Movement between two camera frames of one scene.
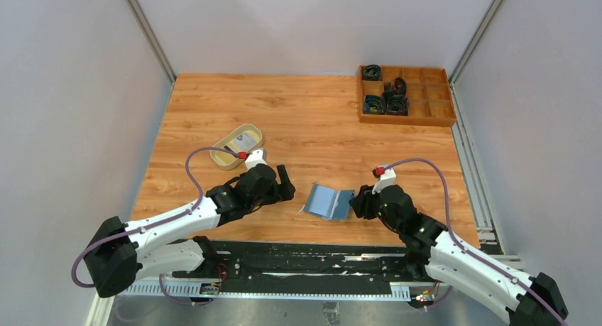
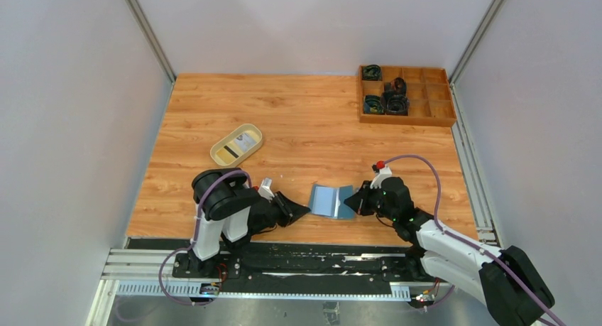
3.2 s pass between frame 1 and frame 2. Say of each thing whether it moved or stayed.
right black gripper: stayed
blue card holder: stayed
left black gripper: moved
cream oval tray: stayed
